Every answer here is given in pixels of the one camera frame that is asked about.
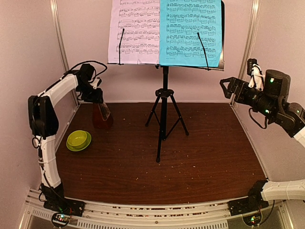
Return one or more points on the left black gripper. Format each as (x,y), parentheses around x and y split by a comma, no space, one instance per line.
(96,98)

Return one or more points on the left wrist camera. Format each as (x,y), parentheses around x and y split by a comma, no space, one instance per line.
(96,82)

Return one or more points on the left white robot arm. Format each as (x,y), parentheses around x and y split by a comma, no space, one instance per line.
(44,123)

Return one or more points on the lilac sheet music page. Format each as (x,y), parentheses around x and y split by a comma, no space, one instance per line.
(134,32)

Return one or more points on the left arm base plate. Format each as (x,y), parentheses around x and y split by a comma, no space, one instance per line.
(67,206)

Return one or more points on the blue sheet music page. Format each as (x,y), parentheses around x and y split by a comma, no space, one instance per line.
(191,33)

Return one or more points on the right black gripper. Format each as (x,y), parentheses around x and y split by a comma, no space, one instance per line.
(242,86)

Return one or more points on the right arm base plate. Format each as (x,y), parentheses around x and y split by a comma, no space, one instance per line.
(244,205)

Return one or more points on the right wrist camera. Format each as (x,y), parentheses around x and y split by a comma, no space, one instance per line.
(257,78)

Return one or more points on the brown wooden metronome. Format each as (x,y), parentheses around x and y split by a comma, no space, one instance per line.
(101,116)

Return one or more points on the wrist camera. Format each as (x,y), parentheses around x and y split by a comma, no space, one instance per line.
(257,78)
(96,82)

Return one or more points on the green bowl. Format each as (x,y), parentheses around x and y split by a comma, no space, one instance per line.
(78,140)

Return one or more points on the aluminium front rail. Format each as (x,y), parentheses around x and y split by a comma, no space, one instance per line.
(207,215)

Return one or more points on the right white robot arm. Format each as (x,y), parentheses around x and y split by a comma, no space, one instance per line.
(271,101)

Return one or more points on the black music stand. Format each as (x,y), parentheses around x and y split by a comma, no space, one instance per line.
(164,94)

